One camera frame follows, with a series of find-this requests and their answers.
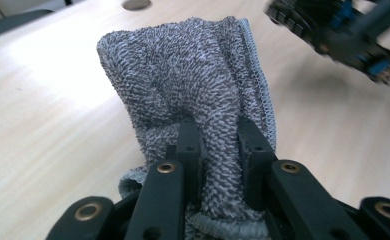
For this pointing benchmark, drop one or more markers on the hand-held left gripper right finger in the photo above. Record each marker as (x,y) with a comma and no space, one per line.
(293,200)

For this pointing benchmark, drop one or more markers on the grey towel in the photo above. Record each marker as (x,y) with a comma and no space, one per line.
(189,73)

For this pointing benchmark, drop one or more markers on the blue toy car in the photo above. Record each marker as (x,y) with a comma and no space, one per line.
(293,23)

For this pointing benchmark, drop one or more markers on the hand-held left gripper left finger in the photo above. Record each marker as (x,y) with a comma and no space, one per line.
(163,200)

